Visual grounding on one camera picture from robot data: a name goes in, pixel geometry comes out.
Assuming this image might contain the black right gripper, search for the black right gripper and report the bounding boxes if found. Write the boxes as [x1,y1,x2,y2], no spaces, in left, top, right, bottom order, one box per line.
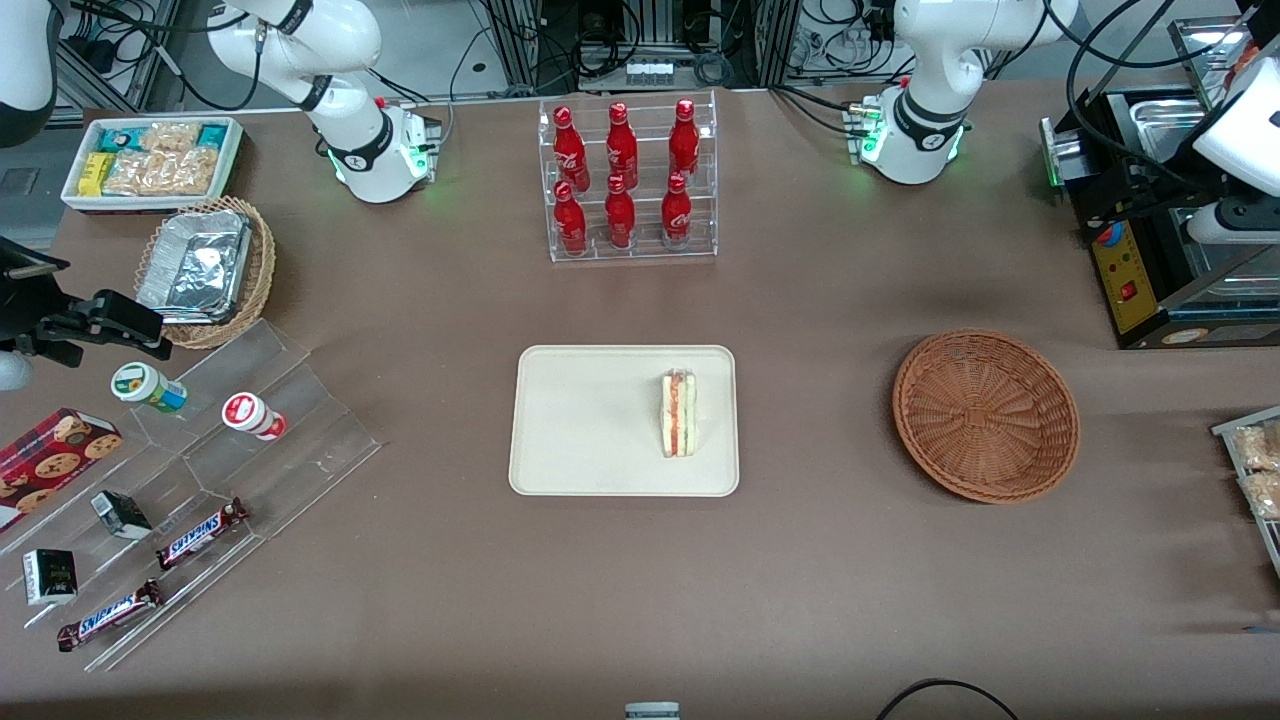
[0,235,174,367]

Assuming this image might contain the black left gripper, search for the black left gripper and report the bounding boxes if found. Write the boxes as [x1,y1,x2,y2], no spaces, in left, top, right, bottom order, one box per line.
[1092,148,1203,230]

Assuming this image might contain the triangular sandwich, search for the triangular sandwich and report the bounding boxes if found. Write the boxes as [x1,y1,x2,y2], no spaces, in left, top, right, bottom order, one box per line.
[659,368,700,460]

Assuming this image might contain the light wicker basket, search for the light wicker basket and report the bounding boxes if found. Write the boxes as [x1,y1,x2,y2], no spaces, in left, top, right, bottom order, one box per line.
[134,196,277,350]

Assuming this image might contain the grey metal snack tray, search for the grey metal snack tray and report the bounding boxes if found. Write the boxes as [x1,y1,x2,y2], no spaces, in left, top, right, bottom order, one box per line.
[1211,404,1280,581]

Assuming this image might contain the brown wicker basket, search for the brown wicker basket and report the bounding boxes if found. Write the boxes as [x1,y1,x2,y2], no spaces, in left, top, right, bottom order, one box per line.
[892,329,1082,504]

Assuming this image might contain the cream plastic tray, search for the cream plastic tray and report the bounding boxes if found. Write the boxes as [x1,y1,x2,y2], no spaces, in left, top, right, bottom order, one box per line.
[508,345,741,498]

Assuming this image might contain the green label yogurt cup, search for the green label yogurt cup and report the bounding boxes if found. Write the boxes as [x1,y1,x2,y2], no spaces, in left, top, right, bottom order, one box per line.
[110,362,189,415]

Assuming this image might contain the steel warmer pan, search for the steel warmer pan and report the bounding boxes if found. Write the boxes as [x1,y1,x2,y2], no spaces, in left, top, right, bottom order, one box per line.
[1128,95,1219,163]

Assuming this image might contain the aluminium foil container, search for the aluminium foil container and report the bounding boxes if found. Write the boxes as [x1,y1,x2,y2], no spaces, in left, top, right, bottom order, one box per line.
[137,209,252,324]

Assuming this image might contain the black hot food warmer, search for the black hot food warmer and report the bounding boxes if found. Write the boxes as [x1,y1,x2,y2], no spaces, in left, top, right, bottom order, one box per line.
[1038,15,1280,351]

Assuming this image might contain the red label yogurt cup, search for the red label yogurt cup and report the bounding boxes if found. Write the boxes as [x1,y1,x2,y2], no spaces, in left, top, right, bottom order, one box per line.
[221,392,289,442]

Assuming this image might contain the red cookie box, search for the red cookie box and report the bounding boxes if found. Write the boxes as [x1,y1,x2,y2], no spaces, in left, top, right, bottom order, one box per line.
[0,407,124,533]

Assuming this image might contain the white rectangular snack bin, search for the white rectangular snack bin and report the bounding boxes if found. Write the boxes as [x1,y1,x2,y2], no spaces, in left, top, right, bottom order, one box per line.
[61,116,245,215]

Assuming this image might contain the large clear cracker bag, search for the large clear cracker bag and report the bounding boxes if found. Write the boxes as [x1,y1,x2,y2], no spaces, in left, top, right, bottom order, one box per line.
[104,149,218,197]

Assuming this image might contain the small black box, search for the small black box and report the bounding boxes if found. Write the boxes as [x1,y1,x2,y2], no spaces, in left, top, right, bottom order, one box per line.
[22,548,79,607]
[90,490,154,542]

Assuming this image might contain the clear acrylic stepped shelf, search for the clear acrylic stepped shelf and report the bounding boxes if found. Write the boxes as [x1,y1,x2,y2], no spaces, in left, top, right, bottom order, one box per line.
[0,318,384,674]

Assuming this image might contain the small clear cracker bag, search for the small clear cracker bag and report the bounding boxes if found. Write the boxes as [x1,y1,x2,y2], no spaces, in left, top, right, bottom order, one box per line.
[140,121,202,154]

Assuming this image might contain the snickers chocolate bar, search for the snickers chocolate bar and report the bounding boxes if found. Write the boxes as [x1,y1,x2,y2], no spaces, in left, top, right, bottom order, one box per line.
[56,579,165,653]
[156,498,250,572]

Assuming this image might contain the fried snack bag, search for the fried snack bag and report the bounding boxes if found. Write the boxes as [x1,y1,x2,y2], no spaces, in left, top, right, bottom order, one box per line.
[1232,424,1280,472]
[1240,472,1280,522]

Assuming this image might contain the red cola bottle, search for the red cola bottle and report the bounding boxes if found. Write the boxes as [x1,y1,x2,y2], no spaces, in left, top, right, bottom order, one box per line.
[604,176,638,251]
[669,99,700,183]
[553,181,589,257]
[606,102,639,189]
[660,173,694,250]
[552,107,590,193]

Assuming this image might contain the clear acrylic bottle rack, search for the clear acrylic bottle rack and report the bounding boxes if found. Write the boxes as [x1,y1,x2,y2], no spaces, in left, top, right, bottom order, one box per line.
[538,90,719,264]

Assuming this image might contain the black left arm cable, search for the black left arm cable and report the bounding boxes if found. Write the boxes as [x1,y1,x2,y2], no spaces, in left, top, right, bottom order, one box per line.
[1064,8,1243,193]

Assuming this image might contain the black floor cable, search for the black floor cable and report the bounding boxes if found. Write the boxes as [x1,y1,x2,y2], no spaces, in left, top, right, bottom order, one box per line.
[877,679,1022,720]

